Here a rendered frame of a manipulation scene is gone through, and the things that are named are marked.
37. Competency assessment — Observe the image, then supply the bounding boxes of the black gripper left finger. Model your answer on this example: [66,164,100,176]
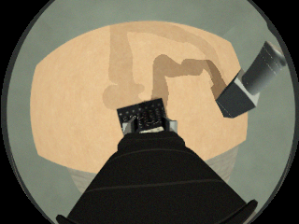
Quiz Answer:
[122,118,138,136]

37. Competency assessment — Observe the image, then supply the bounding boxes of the black lighting desk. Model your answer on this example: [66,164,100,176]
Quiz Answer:
[116,98,166,133]

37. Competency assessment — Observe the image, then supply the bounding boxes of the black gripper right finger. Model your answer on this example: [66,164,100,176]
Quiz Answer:
[162,117,178,133]

